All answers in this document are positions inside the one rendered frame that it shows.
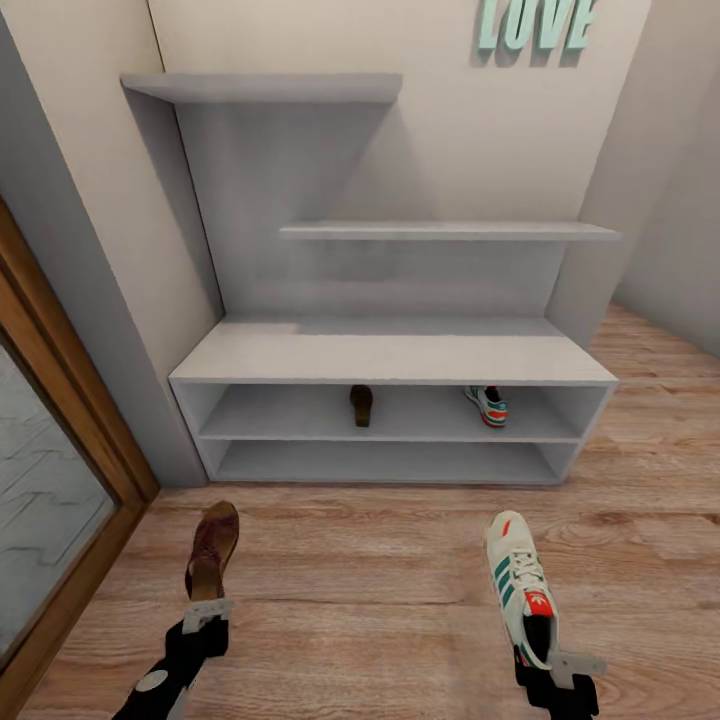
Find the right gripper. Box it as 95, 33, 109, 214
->
514, 646, 599, 720

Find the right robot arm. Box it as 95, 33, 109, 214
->
514, 646, 607, 720

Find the gym shoe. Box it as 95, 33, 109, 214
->
487, 509, 560, 671
463, 385, 508, 427

